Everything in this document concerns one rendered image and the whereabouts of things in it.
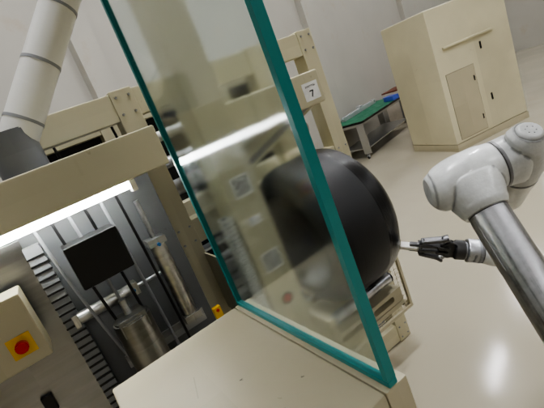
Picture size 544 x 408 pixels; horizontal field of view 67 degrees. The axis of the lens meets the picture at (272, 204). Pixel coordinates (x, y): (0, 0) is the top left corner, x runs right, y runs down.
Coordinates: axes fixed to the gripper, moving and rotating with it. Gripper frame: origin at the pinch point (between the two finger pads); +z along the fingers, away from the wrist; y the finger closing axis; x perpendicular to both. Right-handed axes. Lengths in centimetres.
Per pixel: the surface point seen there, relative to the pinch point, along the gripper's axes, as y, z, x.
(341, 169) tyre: -29.6, 27.4, 6.6
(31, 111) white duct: -59, 126, -11
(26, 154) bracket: -49, 126, -21
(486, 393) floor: 96, -52, -5
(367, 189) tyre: -25.4, 17.7, 1.4
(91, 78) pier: 64, 312, 294
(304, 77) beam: -41, 46, 60
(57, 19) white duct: -80, 122, 12
